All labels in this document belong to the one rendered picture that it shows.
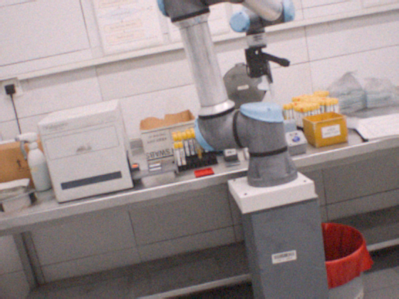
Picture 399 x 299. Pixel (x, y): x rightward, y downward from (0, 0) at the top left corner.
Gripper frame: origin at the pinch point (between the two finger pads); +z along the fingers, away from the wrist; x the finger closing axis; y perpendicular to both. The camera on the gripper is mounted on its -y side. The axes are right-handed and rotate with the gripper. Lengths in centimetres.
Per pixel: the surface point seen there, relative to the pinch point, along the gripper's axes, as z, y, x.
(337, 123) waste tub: 12.9, -21.5, 10.8
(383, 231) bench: 81, -52, -26
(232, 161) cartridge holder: 19.5, 19.7, 11.6
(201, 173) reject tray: 20.7, 31.8, 15.4
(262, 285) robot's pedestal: 45, 21, 56
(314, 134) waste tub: 15.6, -12.3, 11.0
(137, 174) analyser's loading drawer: 17, 55, 15
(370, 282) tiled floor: 108, -43, -27
